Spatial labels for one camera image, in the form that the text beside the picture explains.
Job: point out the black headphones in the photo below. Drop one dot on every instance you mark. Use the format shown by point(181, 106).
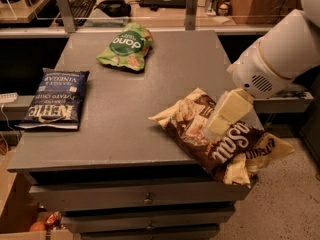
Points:
point(115, 8)

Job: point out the green rice chip bag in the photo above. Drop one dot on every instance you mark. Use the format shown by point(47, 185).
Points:
point(129, 48)

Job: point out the left metal bracket post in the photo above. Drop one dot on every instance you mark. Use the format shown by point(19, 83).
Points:
point(67, 16)

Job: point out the white power strip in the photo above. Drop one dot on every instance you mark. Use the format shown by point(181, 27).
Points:
point(8, 98)

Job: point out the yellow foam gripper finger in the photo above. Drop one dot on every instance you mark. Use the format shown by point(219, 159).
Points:
point(230, 108)

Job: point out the red snack wrapper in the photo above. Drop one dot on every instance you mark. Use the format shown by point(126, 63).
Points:
point(53, 219)

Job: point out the black keyboard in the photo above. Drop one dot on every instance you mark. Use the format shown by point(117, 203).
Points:
point(80, 9)

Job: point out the metal bracket post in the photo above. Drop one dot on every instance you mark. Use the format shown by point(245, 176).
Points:
point(67, 16)
point(190, 17)

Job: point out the grey drawer cabinet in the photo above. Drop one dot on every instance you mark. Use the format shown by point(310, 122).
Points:
point(120, 176)

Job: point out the grey side shelf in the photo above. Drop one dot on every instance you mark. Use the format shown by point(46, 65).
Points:
point(294, 99)

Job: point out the brown cardboard box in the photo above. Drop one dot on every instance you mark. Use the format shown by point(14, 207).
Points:
point(262, 11)

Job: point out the orange fruit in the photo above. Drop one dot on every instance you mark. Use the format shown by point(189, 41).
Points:
point(37, 226)

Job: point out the right metal bracket post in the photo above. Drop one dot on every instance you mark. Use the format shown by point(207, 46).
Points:
point(190, 17)

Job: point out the cans and jar cluster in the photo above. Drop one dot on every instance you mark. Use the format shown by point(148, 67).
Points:
point(218, 7)

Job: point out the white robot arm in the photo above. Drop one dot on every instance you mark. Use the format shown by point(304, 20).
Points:
point(292, 47)

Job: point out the black laptop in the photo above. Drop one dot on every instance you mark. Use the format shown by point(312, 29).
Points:
point(163, 3)

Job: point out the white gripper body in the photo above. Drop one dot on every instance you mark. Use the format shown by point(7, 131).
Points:
point(250, 68)

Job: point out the brown chip bag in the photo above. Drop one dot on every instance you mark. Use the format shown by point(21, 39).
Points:
point(233, 157)

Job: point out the blue kettle chip bag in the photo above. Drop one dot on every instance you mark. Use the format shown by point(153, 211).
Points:
point(58, 101)

